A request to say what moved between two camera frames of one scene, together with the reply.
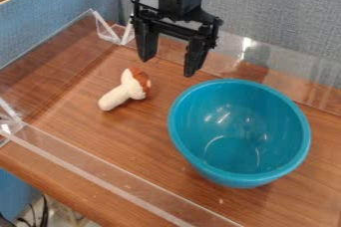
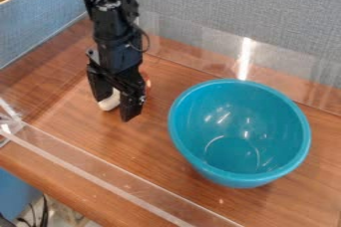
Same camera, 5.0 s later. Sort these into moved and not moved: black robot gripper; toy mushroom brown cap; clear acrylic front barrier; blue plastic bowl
Moved: black robot gripper; toy mushroom brown cap
Not moved: clear acrylic front barrier; blue plastic bowl
